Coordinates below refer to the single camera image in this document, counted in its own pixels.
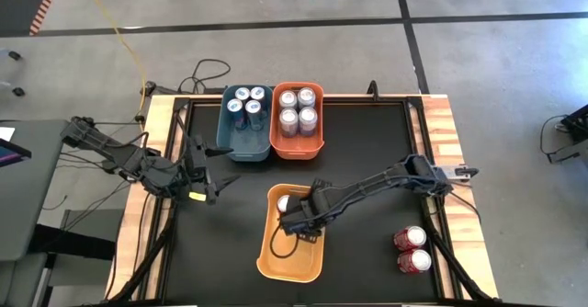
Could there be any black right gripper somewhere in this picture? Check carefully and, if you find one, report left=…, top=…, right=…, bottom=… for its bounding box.
left=279, top=179, right=339, bottom=244

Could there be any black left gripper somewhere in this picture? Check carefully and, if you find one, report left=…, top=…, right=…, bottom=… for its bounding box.
left=183, top=134, right=242, bottom=206

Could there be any dark blue plastic bin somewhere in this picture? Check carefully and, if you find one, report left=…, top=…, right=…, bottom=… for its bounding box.
left=215, top=84, right=275, bottom=163

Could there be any yellow plastic bin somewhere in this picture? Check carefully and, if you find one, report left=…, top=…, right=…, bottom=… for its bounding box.
left=255, top=182, right=326, bottom=284

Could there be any orange plastic bin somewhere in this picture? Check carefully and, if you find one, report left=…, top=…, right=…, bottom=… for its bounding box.
left=268, top=81, right=326, bottom=161

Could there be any black desk base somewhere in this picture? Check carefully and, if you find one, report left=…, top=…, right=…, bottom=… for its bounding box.
left=27, top=223, right=117, bottom=261

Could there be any grey desk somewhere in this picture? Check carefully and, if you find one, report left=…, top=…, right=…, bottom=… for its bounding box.
left=0, top=119, right=70, bottom=262

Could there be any dark tablet screen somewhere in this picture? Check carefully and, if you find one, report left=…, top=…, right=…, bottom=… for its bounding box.
left=0, top=137, right=32, bottom=168

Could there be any chair base with casters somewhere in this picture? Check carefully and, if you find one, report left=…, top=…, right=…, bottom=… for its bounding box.
left=0, top=47, right=27, bottom=98

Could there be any black mat orange-striped edge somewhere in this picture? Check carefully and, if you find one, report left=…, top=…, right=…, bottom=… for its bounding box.
left=0, top=0, right=63, bottom=37

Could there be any black equipment stand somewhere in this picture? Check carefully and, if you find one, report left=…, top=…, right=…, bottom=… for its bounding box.
left=548, top=103, right=588, bottom=165

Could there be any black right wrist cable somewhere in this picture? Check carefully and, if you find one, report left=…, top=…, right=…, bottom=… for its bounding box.
left=268, top=224, right=301, bottom=259

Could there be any looped black floor cable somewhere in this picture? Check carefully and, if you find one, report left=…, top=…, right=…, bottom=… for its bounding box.
left=176, top=58, right=232, bottom=95

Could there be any yellow floor cable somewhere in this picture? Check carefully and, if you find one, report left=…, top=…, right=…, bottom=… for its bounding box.
left=75, top=0, right=148, bottom=115

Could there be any black equipment cable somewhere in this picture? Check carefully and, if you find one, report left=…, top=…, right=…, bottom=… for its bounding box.
left=539, top=113, right=571, bottom=157

